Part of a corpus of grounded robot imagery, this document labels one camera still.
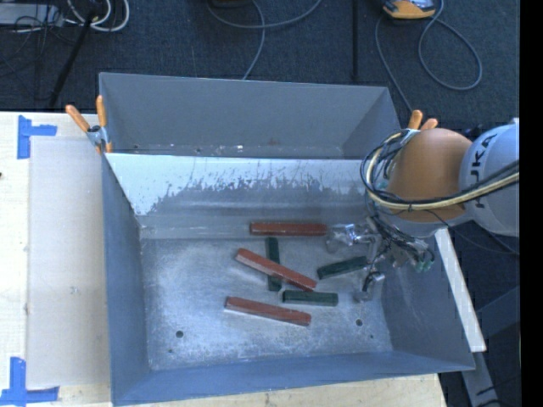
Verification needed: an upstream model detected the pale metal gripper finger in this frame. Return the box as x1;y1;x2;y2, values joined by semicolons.
325;222;362;254
353;271;387;303

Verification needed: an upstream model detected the dark green flat block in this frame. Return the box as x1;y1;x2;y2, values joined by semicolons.
316;255;371;281
282;289;339;308
265;237;283;293

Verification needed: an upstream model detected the red-brown flat block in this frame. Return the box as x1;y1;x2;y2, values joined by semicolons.
223;296;313;327
234;248;318;293
249;221;328;237

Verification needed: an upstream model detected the grey metal bin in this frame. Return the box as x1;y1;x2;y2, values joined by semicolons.
98;72;477;407

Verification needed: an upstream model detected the pale wood flat board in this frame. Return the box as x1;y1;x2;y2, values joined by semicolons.
25;136;488;392

